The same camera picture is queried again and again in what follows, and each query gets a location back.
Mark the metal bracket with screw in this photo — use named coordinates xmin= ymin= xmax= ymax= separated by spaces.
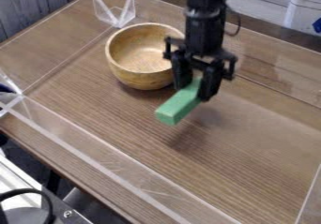
xmin=48 ymin=193 xmax=92 ymax=224

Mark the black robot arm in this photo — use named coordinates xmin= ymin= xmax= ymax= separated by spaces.
xmin=163 ymin=0 xmax=237 ymax=102

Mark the clear acrylic corner bracket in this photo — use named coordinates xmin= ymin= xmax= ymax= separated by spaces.
xmin=92 ymin=0 xmax=134 ymax=28

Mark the clear acrylic table fence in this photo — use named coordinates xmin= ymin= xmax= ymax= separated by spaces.
xmin=0 ymin=0 xmax=321 ymax=224

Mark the green rectangular block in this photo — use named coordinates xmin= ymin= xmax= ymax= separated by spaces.
xmin=155 ymin=78 xmax=200 ymax=126

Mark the white bucket in background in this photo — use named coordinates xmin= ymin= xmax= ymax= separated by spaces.
xmin=283 ymin=0 xmax=321 ymax=37

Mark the brown wooden bowl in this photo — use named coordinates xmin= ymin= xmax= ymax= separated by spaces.
xmin=105 ymin=22 xmax=183 ymax=90

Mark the black cable loop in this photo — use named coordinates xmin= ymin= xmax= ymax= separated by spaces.
xmin=0 ymin=187 xmax=56 ymax=224

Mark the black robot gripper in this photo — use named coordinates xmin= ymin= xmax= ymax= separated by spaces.
xmin=163 ymin=8 xmax=237 ymax=102

